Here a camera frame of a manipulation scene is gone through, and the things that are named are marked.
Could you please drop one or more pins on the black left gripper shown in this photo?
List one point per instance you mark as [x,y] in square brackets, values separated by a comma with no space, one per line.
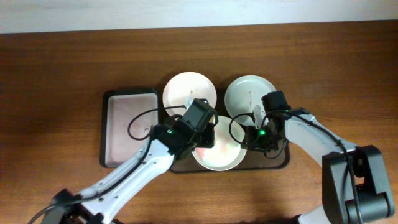
[208,141]

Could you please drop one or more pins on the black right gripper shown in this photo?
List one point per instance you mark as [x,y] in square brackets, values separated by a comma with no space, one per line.
[252,142]

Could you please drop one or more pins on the cream white plate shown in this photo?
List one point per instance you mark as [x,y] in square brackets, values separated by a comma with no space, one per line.
[226,152]

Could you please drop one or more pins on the pink plate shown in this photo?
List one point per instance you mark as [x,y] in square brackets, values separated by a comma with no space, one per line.
[186,86]

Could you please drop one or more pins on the pale green plate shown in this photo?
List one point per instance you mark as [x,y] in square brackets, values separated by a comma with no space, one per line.
[244,96]

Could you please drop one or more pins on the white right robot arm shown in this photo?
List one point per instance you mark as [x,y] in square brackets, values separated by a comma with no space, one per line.
[355,185]

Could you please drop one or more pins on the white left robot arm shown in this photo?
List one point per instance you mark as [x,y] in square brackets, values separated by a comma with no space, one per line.
[101,202]

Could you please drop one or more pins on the dark brown serving tray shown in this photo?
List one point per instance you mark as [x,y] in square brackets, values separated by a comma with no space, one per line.
[253,160]

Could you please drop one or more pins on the black soapy water tray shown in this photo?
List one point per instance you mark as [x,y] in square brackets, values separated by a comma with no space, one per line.
[127,116]

